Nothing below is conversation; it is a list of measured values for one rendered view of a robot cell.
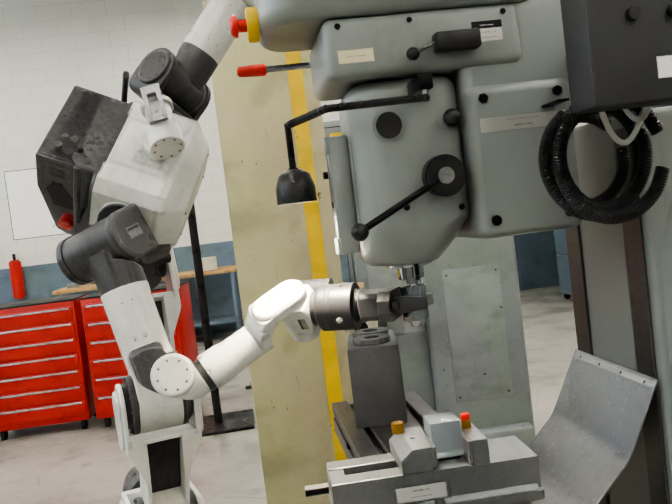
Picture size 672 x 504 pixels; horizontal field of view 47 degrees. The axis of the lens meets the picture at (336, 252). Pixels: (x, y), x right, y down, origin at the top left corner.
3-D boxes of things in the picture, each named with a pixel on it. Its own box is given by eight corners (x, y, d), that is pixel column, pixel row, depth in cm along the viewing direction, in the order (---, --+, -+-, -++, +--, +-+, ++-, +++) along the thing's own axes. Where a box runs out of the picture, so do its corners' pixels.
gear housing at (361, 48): (328, 80, 124) (320, 18, 124) (313, 103, 148) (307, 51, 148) (525, 60, 128) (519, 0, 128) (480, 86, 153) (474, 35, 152)
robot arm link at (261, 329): (309, 289, 142) (249, 332, 139) (324, 319, 148) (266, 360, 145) (292, 272, 146) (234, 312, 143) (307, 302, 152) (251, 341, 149)
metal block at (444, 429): (433, 459, 128) (429, 424, 128) (426, 448, 134) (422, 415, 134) (464, 454, 128) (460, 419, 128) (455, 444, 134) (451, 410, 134)
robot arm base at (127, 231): (87, 302, 147) (45, 259, 142) (108, 263, 157) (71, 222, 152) (147, 272, 141) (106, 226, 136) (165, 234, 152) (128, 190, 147)
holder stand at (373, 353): (356, 429, 178) (345, 344, 177) (355, 405, 200) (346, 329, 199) (407, 423, 178) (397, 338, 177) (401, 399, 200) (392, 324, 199)
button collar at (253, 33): (249, 38, 132) (244, 3, 131) (248, 46, 138) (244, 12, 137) (260, 37, 132) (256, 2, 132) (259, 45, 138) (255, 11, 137)
